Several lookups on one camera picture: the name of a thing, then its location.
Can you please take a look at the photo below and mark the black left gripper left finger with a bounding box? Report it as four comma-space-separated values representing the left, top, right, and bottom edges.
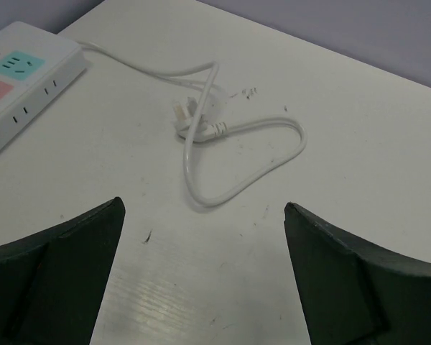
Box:
0, 197, 125, 344

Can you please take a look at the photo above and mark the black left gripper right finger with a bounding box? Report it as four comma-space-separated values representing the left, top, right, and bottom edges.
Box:
284, 203, 431, 344

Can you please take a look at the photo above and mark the white multicolour power strip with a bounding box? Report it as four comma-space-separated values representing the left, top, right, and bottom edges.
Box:
0, 22, 87, 151

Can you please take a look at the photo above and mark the white power strip plug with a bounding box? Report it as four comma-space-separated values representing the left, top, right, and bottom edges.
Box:
170, 89, 231, 142

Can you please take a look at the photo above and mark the white power strip cable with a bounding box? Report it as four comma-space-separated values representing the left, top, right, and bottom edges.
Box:
79, 40, 307, 208

